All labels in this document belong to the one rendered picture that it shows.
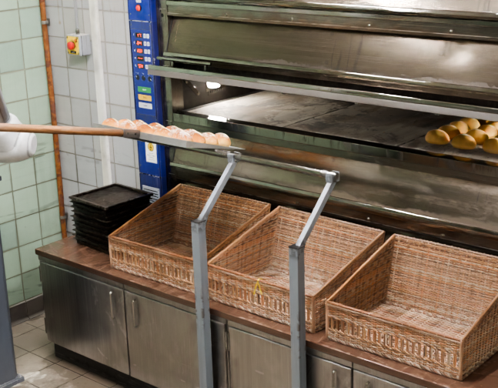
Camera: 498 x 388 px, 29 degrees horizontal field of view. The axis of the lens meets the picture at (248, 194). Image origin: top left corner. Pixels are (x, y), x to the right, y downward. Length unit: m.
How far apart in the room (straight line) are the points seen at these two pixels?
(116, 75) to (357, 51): 1.43
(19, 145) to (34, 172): 1.04
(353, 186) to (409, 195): 0.26
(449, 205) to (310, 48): 0.85
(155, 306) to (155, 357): 0.25
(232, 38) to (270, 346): 1.35
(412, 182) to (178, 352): 1.21
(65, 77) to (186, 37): 0.92
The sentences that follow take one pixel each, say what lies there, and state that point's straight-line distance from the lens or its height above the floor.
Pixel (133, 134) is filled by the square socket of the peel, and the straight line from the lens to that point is 3.90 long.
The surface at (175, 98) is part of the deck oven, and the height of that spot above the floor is 1.24.
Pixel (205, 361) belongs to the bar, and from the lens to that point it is 3.93.
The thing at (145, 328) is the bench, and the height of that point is 0.37.
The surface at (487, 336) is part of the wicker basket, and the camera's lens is 3.44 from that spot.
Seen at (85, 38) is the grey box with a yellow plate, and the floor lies 1.49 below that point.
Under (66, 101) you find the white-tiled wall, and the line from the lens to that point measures 5.12.
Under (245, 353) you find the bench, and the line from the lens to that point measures 3.84.
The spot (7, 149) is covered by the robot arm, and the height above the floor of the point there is 1.15.
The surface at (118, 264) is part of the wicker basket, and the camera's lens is 4.30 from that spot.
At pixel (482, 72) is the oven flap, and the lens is 3.53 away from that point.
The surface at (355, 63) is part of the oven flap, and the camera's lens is 3.81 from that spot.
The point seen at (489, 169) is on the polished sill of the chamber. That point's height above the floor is 1.17.
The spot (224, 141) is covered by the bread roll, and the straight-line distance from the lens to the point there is 3.95.
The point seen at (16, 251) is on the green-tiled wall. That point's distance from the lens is 5.23.
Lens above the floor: 2.16
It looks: 17 degrees down
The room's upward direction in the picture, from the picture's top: 2 degrees counter-clockwise
